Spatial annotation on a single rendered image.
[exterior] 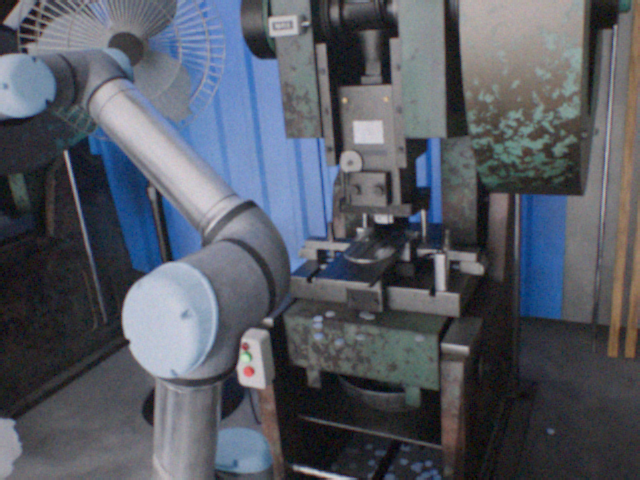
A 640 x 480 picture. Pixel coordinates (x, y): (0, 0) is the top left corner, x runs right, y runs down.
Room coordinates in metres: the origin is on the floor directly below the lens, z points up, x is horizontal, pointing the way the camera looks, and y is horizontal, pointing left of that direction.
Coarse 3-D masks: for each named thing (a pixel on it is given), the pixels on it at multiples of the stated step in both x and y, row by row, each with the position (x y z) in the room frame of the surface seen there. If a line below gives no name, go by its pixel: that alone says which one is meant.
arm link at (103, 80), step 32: (96, 64) 0.90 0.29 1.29; (128, 64) 0.95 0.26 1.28; (96, 96) 0.87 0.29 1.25; (128, 96) 0.87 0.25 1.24; (128, 128) 0.84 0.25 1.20; (160, 128) 0.84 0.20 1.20; (160, 160) 0.81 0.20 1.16; (192, 160) 0.82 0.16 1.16; (192, 192) 0.78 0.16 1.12; (224, 192) 0.79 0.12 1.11; (192, 224) 0.78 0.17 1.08; (224, 224) 0.75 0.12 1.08; (256, 224) 0.74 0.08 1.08; (288, 256) 0.74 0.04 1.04; (288, 288) 0.71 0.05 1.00
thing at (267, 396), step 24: (336, 192) 1.83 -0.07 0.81; (336, 216) 1.81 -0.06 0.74; (288, 360) 1.42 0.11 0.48; (288, 384) 1.41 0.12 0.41; (264, 408) 1.34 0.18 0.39; (288, 408) 1.37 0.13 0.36; (264, 432) 1.34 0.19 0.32; (288, 432) 1.36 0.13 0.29; (312, 432) 1.49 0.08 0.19; (336, 432) 1.63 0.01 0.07; (288, 456) 1.35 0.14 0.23; (312, 456) 1.48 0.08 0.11; (336, 456) 1.59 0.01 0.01
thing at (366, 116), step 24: (360, 96) 1.42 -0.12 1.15; (384, 96) 1.39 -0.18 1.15; (360, 120) 1.42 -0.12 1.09; (384, 120) 1.39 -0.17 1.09; (360, 144) 1.42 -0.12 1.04; (384, 144) 1.40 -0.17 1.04; (360, 168) 1.42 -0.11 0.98; (384, 168) 1.40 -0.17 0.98; (408, 168) 1.43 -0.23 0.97; (360, 192) 1.39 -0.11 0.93; (384, 192) 1.37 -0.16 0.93; (408, 192) 1.42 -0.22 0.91
